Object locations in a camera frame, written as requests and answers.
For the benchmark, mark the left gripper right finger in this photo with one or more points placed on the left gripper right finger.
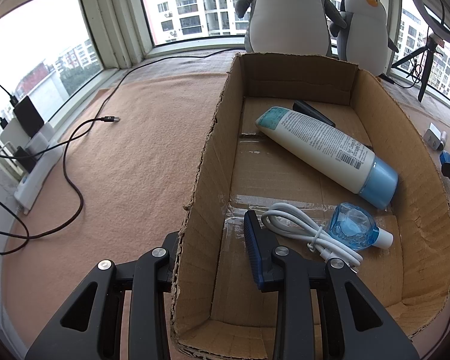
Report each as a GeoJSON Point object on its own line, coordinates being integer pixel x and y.
{"type": "Point", "coordinates": [354, 324]}

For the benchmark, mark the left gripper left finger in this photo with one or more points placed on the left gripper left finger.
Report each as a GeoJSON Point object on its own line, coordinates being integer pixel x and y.
{"type": "Point", "coordinates": [88, 324]}

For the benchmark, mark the white wall charger plug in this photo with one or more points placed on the white wall charger plug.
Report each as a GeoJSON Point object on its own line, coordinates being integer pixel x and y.
{"type": "Point", "coordinates": [435, 138]}

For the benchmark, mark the clear blue bottle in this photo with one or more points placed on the clear blue bottle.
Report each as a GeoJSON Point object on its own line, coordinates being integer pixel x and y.
{"type": "Point", "coordinates": [356, 228]}

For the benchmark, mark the white lotion tube blue cap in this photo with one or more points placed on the white lotion tube blue cap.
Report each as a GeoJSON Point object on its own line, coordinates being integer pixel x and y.
{"type": "Point", "coordinates": [335, 154]}

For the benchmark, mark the cardboard box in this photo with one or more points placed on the cardboard box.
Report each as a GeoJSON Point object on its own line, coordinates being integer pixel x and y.
{"type": "Point", "coordinates": [217, 311]}

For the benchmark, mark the black cylinder case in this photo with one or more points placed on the black cylinder case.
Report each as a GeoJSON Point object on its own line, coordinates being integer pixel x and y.
{"type": "Point", "coordinates": [306, 109]}

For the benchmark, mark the black tripod stand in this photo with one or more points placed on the black tripod stand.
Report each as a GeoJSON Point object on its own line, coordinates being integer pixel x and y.
{"type": "Point", "coordinates": [418, 64]}

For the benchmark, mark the small grey penguin plush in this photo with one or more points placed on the small grey penguin plush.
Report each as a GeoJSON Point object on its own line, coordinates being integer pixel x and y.
{"type": "Point", "coordinates": [365, 39]}

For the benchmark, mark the white power strip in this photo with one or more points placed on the white power strip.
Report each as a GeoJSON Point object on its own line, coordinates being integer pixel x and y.
{"type": "Point", "coordinates": [42, 146]}

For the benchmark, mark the white power adapter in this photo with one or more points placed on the white power adapter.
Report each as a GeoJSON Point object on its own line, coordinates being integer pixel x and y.
{"type": "Point", "coordinates": [14, 136]}

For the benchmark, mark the black power adapter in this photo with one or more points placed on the black power adapter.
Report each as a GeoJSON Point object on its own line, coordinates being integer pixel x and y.
{"type": "Point", "coordinates": [28, 117]}

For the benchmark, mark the large grey penguin plush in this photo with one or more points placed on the large grey penguin plush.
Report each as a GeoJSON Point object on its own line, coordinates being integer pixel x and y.
{"type": "Point", "coordinates": [291, 27]}

